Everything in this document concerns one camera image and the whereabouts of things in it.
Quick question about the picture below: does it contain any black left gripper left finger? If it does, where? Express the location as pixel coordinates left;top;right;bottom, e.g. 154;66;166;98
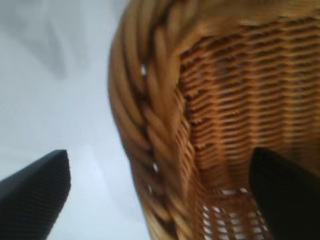
0;149;72;240

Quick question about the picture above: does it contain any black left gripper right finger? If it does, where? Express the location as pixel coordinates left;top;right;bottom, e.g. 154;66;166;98
248;146;320;240

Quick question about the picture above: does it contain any brown woven wicker basket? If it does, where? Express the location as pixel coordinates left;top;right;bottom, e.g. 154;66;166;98
107;0;320;240

